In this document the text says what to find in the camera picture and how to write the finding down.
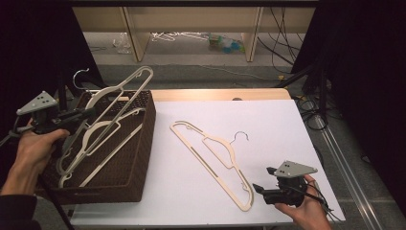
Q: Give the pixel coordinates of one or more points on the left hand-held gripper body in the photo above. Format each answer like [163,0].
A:
[40,102]

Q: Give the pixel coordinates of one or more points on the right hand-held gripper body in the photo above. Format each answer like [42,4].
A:
[293,169]

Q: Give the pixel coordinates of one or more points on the cream hangers bundle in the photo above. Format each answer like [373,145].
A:
[207,168]
[107,91]

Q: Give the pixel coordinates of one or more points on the beige wooden clothes hanger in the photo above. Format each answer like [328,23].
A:
[111,155]

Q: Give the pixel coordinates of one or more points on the brown woven basket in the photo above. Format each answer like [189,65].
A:
[127,166]

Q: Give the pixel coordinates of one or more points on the person's right hand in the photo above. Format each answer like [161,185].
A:
[311,214]

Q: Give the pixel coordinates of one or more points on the person's left hand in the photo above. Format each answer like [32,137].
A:
[32,153]

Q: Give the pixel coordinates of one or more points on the black curtain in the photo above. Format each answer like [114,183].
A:
[28,48]
[367,80]

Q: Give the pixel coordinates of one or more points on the clear plastic bag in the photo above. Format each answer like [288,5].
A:
[122,43]

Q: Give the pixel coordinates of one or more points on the person's dark sleeve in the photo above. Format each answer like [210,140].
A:
[16,211]

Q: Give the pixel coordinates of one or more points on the white hangers on floor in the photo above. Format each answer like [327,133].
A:
[162,35]

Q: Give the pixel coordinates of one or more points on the colourful plastic items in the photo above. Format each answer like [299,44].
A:
[226,44]

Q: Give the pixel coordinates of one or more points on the beige wooden shelf unit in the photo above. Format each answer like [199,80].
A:
[191,19]

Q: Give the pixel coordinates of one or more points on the metal floor rail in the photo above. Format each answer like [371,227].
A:
[348,179]

